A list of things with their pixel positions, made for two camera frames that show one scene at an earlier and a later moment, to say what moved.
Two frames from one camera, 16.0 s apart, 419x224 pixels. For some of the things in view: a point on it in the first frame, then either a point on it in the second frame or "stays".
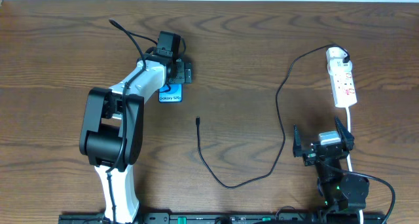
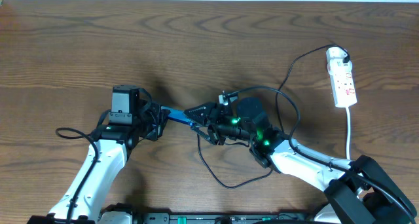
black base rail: x=268 y=217 stays
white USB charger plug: x=335 y=52 stays
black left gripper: x=186 y=73 -> x=156 y=120
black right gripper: x=323 y=152 -> x=215 y=122
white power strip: x=342 y=82 stays
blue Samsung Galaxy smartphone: x=170 y=93 -> x=178 y=114
